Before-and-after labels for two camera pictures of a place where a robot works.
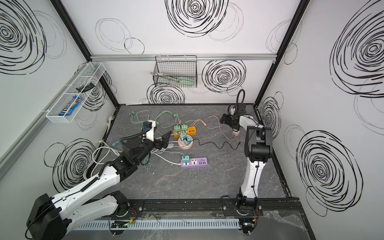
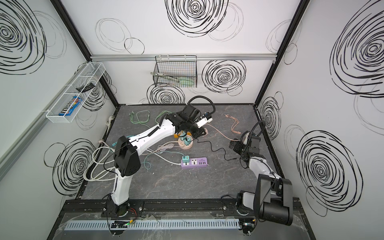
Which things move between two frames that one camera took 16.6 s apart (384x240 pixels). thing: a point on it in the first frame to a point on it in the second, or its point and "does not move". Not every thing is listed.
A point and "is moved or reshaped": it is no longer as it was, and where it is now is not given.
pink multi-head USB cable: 215,127 is moved or reshaped
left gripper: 157,144 to 188,131
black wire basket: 175,71 does not move
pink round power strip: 181,144 does not move
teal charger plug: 185,159 does not move
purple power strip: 198,162 does not move
